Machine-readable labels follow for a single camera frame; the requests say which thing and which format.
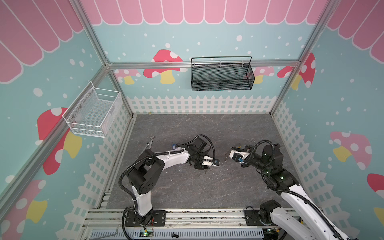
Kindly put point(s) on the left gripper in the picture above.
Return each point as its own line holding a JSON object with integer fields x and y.
{"x": 200, "y": 167}

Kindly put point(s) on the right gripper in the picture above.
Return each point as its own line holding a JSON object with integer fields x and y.
{"x": 245, "y": 155}

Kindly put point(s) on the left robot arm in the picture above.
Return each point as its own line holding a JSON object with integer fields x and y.
{"x": 139, "y": 179}

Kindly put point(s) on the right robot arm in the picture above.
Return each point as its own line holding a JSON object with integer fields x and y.
{"x": 267, "y": 159}

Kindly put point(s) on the silver combination wrench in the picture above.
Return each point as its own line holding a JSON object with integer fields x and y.
{"x": 149, "y": 143}

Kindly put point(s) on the white vented cable duct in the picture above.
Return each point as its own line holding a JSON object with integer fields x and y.
{"x": 197, "y": 234}

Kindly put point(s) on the black mesh wall basket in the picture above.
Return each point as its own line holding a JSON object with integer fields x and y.
{"x": 222, "y": 73}

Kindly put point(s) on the white wire wall basket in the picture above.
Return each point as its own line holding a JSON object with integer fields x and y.
{"x": 93, "y": 112}

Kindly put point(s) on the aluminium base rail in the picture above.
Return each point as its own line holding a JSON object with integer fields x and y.
{"x": 181, "y": 218}

